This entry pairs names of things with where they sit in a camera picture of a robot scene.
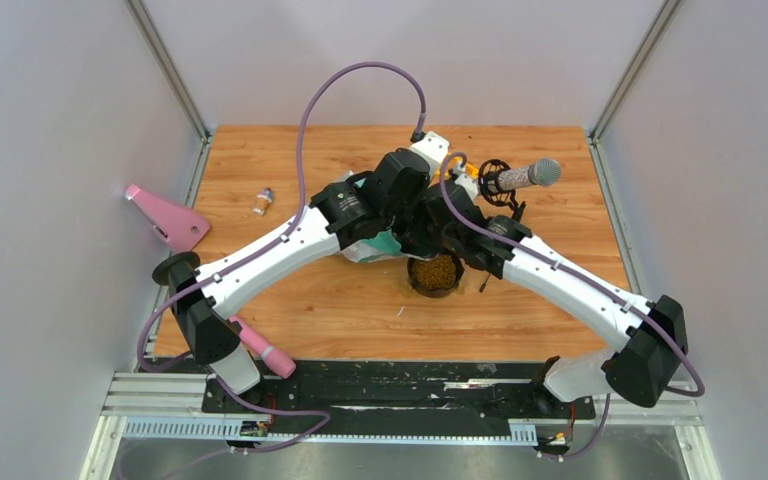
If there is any green dog food bag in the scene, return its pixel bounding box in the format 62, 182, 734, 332
337, 170, 405, 264

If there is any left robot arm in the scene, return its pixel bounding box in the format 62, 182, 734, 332
153, 148, 440, 394

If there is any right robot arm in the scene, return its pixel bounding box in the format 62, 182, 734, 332
422, 180, 688, 408

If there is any brown dog food kibble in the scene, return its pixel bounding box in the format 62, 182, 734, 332
409, 255, 458, 290

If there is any black pet bowl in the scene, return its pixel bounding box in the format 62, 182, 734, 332
406, 252, 464, 298

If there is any yellow green triangular toy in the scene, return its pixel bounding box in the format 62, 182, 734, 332
430, 154, 479, 183

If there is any small colourful figurine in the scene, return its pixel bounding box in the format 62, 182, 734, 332
252, 187, 274, 216

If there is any glitter silver microphone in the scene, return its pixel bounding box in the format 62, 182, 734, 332
495, 158, 561, 192

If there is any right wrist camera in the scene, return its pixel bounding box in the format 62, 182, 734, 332
451, 170, 480, 201

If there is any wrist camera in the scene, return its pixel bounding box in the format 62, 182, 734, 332
451, 170, 480, 201
409, 131, 450, 177

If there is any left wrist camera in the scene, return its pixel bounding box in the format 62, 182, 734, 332
409, 131, 450, 177

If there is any black mounting rail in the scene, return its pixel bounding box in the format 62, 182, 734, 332
178, 357, 664, 442

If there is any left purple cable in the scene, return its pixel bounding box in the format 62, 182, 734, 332
136, 61, 428, 374

